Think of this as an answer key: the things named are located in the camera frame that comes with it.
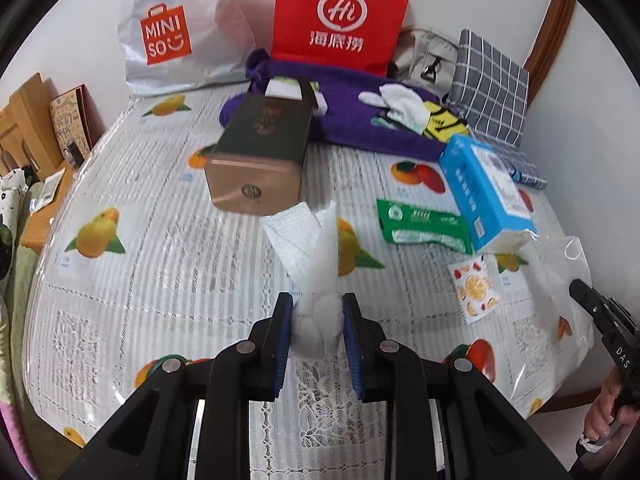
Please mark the blue tissue package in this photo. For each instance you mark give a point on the blue tissue package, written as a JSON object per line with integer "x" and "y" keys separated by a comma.
{"x": 491, "y": 205}

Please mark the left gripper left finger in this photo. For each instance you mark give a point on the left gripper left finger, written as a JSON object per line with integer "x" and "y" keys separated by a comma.
{"x": 191, "y": 420}

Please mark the brown patterned book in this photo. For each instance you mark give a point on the brown patterned book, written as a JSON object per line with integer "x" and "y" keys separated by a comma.
{"x": 71, "y": 125}

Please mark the orange slice print packet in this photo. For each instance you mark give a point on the orange slice print packet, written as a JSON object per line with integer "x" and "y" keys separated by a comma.
{"x": 477, "y": 288}

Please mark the white paper towel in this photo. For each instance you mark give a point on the white paper towel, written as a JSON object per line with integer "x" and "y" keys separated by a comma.
{"x": 306, "y": 243}

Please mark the grey canvas bag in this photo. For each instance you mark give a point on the grey canvas bag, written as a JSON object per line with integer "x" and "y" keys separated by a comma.
{"x": 425, "y": 58}

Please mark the dark green gift box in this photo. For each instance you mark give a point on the dark green gift box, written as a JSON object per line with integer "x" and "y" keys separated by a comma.
{"x": 258, "y": 163}

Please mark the purple fleece blanket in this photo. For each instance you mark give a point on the purple fleece blanket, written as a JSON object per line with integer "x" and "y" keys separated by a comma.
{"x": 347, "y": 121}

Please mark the grey checked cushion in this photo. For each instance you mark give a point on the grey checked cushion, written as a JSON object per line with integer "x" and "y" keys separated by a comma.
{"x": 490, "y": 92}

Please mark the green wet wipes packet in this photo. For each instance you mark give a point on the green wet wipes packet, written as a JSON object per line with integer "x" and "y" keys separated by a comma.
{"x": 404, "y": 224}

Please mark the clear plastic bag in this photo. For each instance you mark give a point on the clear plastic bag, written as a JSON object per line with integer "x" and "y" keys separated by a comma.
{"x": 535, "y": 284}

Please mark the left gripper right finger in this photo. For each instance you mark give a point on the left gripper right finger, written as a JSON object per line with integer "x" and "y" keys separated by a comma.
{"x": 443, "y": 421}

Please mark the right hand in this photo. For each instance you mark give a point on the right hand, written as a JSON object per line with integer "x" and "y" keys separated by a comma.
{"x": 601, "y": 414}

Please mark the white Miniso plastic bag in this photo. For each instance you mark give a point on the white Miniso plastic bag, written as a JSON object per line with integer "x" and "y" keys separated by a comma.
{"x": 171, "y": 46}

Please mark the red paper shopping bag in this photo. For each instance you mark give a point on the red paper shopping bag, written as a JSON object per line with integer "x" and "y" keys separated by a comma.
{"x": 355, "y": 34}

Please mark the brown wooden door frame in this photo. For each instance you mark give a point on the brown wooden door frame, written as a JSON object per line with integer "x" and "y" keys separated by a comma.
{"x": 548, "y": 43}

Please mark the yellow black mesh pouch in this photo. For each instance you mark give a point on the yellow black mesh pouch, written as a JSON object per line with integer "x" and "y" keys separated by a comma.
{"x": 443, "y": 123}

